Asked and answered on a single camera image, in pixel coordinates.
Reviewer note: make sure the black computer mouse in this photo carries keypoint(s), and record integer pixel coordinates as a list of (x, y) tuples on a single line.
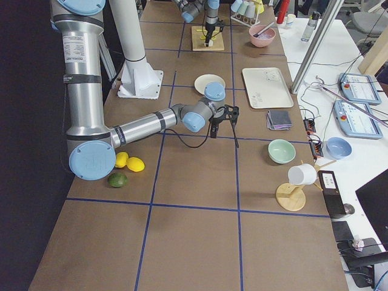
[(349, 209)]

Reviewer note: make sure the wooden mug tree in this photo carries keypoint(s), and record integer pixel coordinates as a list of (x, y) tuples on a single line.
[(291, 197)]

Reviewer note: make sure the aluminium frame post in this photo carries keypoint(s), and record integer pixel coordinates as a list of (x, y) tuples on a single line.
[(325, 24)]

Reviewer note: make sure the cup rack with wooden handle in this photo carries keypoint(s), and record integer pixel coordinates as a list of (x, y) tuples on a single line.
[(248, 19)]

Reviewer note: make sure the metal muddler black tip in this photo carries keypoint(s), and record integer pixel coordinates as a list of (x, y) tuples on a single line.
[(263, 30)]

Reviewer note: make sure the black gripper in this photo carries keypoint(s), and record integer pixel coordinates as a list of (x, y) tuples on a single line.
[(210, 26), (215, 120)]

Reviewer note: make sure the folded grey cloth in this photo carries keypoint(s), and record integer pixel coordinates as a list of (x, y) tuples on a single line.
[(278, 120)]

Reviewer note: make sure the beige plate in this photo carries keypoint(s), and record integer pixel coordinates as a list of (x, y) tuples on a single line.
[(201, 82)]

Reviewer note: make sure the green bowl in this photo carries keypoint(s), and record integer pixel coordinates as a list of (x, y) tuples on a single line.
[(281, 151)]

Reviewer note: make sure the cream bear tray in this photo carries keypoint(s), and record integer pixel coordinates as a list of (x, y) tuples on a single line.
[(266, 88)]

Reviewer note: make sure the white cup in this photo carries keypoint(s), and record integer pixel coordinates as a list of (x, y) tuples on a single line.
[(249, 9)]

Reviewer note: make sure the pink bowl with ice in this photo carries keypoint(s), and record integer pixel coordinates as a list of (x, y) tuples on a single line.
[(264, 39)]

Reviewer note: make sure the green avocado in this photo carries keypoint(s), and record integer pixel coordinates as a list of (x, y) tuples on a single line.
[(117, 180)]

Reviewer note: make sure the blue bowl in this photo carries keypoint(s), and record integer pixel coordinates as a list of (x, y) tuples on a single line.
[(338, 148)]

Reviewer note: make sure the black box with label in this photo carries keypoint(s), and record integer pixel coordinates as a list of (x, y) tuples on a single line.
[(331, 194)]

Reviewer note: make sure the paper cup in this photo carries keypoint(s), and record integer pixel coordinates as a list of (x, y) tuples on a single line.
[(290, 19)]

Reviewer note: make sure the white mug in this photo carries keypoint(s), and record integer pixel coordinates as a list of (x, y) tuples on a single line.
[(304, 174)]

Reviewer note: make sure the blue teach pendant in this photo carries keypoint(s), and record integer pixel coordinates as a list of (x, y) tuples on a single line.
[(355, 123), (358, 87)]

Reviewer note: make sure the yellow cup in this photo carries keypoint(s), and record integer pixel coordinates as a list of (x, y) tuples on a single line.
[(259, 6)]

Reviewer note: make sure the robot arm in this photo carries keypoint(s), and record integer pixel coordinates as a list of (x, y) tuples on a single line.
[(91, 144), (190, 10)]

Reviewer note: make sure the yellow lemon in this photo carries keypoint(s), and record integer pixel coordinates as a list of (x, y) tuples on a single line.
[(135, 164), (121, 160)]

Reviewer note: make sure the red bottle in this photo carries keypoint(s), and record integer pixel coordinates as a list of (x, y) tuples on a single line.
[(284, 5)]

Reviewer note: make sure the blue cup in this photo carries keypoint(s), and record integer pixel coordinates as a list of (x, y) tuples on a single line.
[(236, 5)]

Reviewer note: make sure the clear water bottle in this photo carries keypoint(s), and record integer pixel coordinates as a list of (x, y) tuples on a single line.
[(311, 26)]

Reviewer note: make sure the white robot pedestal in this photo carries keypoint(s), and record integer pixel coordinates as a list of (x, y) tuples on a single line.
[(139, 79)]

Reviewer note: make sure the orange power strip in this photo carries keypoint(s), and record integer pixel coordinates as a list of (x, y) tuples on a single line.
[(315, 142)]

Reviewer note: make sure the reacher grabber tool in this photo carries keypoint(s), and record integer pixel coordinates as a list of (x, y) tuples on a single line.
[(323, 85)]

